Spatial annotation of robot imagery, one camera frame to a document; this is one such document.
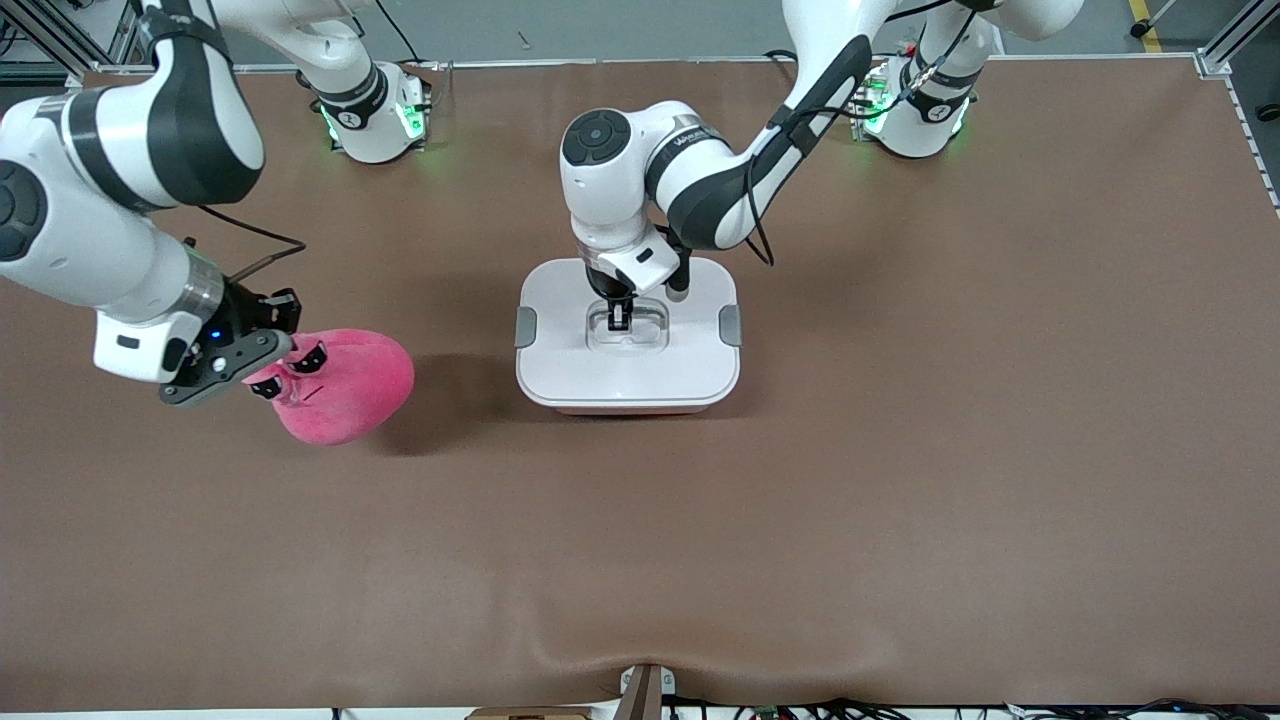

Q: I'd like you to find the white box lid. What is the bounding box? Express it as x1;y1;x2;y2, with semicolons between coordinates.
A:
514;257;744;408

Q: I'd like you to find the pink plush toy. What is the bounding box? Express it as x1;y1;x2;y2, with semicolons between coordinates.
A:
243;328;416;447

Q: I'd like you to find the clear plastic box base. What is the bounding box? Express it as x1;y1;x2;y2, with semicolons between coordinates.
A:
548;400;717;417

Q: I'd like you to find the brown table mat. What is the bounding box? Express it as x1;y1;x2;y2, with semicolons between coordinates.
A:
0;55;1280;713

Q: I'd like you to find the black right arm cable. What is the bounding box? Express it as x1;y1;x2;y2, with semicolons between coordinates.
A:
195;205;307;287

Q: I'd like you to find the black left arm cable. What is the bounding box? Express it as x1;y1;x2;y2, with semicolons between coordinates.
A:
745;0;986;267

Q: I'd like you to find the metal table edge rail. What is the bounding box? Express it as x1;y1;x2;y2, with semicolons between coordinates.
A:
230;55;1201;77

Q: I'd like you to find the aluminium frame post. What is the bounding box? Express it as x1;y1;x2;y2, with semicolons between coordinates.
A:
1195;0;1280;79
0;0;141;86

